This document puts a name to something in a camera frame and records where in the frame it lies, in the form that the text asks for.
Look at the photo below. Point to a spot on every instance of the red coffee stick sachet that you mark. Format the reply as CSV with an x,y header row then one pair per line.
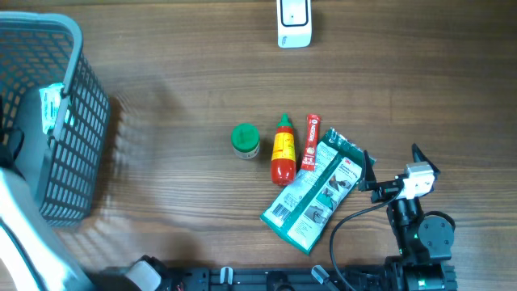
x,y
309,157

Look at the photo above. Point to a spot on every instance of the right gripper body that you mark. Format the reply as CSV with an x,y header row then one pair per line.
x,y
384,191

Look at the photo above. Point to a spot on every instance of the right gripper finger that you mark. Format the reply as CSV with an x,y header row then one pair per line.
x,y
419,156
367,181

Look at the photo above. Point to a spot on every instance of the green lid jar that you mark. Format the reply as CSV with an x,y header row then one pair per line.
x,y
245,139

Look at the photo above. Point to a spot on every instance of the grey plastic mesh basket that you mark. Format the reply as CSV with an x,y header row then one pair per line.
x,y
61,167

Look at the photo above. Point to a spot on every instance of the white barcode scanner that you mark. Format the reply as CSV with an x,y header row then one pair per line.
x,y
294,23

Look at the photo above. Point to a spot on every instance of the red chili sauce bottle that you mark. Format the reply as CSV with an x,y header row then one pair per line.
x,y
283,157

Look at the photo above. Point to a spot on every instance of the teal wet wipes pack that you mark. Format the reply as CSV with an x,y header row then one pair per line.
x,y
50,98

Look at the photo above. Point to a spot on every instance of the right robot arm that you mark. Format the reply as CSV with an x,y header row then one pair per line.
x,y
424,239

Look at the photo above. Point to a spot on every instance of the green white glove package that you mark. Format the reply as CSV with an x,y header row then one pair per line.
x,y
301,211

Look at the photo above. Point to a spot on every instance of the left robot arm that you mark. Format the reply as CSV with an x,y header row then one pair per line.
x,y
38,260

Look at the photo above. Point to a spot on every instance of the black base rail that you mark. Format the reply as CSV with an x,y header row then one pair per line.
x,y
359,277

